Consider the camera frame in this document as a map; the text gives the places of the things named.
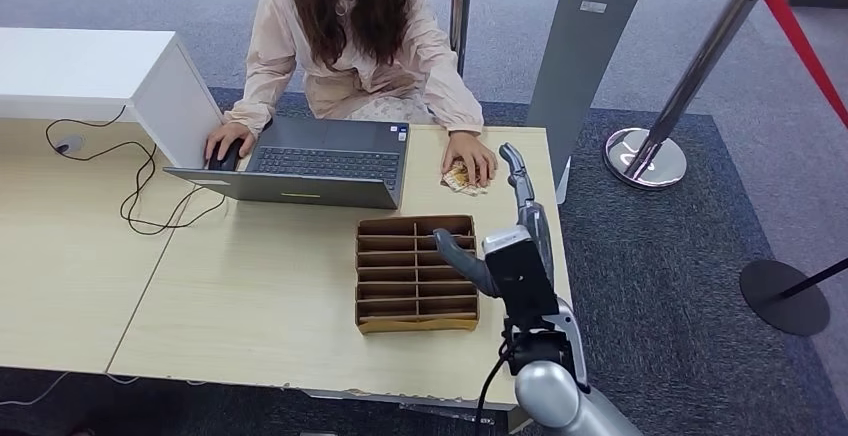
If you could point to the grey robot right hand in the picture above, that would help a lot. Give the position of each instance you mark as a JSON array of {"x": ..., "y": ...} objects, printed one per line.
[{"x": 526, "y": 188}]

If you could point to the person's right hand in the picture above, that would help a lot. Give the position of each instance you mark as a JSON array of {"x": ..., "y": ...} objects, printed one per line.
[{"x": 232, "y": 133}]

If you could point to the person's left hand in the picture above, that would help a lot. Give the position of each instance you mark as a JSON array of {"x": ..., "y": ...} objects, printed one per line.
[{"x": 470, "y": 151}]

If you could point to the black computer mouse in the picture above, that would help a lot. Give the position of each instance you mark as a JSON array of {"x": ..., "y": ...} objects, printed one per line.
[{"x": 228, "y": 158}]

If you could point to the yellow buildings printed card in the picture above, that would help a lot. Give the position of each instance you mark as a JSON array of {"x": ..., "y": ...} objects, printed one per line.
[{"x": 457, "y": 184}]

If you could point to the person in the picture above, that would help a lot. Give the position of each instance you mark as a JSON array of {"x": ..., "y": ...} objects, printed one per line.
[{"x": 358, "y": 82}]

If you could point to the brown slotted card organizer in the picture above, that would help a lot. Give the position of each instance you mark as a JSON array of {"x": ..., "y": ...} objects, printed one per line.
[{"x": 391, "y": 267}]

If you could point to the grey laptop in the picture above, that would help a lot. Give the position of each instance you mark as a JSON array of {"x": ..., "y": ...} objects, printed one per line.
[{"x": 318, "y": 135}]

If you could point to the grey kiosk stand panel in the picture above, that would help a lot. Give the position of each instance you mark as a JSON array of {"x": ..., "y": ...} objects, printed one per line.
[{"x": 583, "y": 62}]

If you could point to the white cabinet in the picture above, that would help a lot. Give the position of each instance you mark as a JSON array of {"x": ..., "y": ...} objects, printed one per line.
[{"x": 79, "y": 68}]

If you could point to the black round floor base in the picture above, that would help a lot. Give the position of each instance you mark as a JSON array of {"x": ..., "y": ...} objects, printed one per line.
[{"x": 782, "y": 300}]

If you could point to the black thin pole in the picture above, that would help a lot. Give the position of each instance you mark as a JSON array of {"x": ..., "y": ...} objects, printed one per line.
[{"x": 818, "y": 277}]

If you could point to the red barrier belt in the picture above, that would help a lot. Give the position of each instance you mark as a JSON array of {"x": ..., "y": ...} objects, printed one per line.
[{"x": 795, "y": 39}]

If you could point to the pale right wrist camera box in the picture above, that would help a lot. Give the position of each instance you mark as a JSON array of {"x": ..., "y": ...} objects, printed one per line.
[{"x": 523, "y": 280}]

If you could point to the chrome stanchion post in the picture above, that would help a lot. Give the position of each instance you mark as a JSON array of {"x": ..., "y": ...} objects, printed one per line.
[
  {"x": 460, "y": 16},
  {"x": 702, "y": 62}
]

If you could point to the grey metal desk frame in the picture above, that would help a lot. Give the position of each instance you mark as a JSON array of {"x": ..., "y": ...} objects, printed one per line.
[{"x": 450, "y": 413}]

